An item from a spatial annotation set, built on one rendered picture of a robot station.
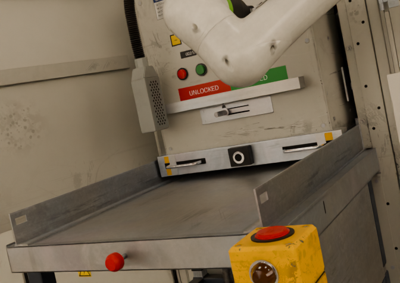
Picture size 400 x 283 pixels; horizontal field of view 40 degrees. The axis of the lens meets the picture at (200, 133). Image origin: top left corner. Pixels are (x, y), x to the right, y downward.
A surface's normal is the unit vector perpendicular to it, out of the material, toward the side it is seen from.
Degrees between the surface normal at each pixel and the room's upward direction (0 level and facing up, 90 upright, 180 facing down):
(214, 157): 90
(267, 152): 90
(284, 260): 90
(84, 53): 90
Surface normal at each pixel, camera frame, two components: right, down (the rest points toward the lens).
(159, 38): -0.48, 0.15
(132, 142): 0.68, -0.09
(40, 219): 0.85, -0.15
